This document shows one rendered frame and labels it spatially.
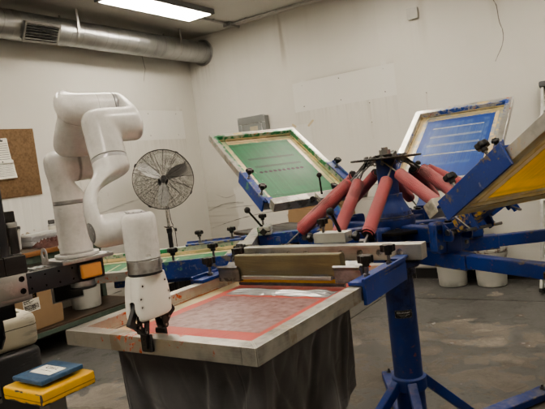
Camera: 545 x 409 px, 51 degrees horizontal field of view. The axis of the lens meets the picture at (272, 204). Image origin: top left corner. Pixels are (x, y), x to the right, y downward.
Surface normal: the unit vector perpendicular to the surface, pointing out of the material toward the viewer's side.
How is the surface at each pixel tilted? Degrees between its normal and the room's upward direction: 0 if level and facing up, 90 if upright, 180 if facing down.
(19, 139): 90
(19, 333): 90
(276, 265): 90
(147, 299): 91
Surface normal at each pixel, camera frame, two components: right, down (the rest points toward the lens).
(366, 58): -0.55, 0.12
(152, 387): -0.72, 0.22
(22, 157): 0.83, -0.06
